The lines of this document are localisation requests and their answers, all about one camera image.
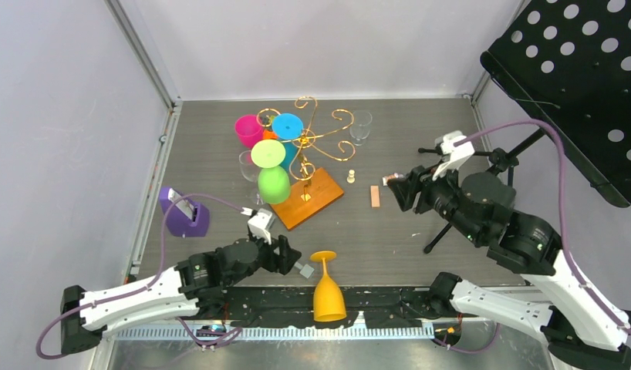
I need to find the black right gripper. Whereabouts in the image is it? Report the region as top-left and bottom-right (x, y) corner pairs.
(383, 156), (481, 242)

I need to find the orange plastic wine glass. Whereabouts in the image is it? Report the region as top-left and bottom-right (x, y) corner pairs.
(310, 251), (347, 322)

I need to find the green plastic wine glass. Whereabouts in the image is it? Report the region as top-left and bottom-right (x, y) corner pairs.
(251, 140), (291, 204)

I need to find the clear wine glass back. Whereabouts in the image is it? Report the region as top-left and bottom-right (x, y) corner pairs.
(349, 110), (373, 146)

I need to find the clear wine glass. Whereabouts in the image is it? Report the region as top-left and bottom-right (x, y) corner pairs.
(238, 150), (265, 205)
(349, 110), (373, 146)

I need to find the blue plastic wine glass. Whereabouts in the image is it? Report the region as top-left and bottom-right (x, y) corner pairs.
(272, 113), (304, 172)

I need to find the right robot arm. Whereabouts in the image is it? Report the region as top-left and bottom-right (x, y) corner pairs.
(387, 166), (631, 369)

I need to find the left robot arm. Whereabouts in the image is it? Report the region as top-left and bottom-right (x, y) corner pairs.
(60, 235), (302, 355)

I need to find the clear wine glass left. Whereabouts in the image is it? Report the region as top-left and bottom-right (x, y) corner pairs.
(238, 150), (265, 205)

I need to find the pink plastic wine glass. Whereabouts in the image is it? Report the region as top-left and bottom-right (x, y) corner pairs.
(235, 115), (264, 150)

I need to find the grey bolt tool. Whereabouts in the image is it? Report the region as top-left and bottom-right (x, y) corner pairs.
(293, 262), (315, 279)

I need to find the small wooden block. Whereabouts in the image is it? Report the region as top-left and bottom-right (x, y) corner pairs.
(369, 185), (381, 208)

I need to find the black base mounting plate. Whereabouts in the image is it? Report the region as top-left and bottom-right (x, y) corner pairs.
(194, 286), (460, 329)

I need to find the white chess pawn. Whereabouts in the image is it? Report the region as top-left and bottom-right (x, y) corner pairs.
(346, 170), (356, 183)

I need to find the purple box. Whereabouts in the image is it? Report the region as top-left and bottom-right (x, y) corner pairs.
(158, 187), (211, 237)

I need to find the orange plastic bowl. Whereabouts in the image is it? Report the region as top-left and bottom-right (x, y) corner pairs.
(262, 129), (278, 140)

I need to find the black perforated music stand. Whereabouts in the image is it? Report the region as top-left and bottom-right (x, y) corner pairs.
(417, 0), (631, 255)

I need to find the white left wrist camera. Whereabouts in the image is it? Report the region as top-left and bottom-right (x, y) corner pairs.
(240, 207), (276, 244)

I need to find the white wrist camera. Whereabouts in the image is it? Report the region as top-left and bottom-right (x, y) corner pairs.
(432, 130), (475, 180)
(240, 207), (276, 244)

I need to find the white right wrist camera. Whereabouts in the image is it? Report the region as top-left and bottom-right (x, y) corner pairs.
(432, 130), (475, 180)

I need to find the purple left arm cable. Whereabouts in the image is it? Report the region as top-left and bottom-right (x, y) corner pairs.
(35, 193), (245, 360)

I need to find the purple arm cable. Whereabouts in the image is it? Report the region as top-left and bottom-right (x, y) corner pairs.
(466, 119), (631, 345)
(35, 193), (245, 360)

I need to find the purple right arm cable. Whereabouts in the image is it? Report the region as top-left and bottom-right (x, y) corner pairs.
(466, 119), (631, 345)

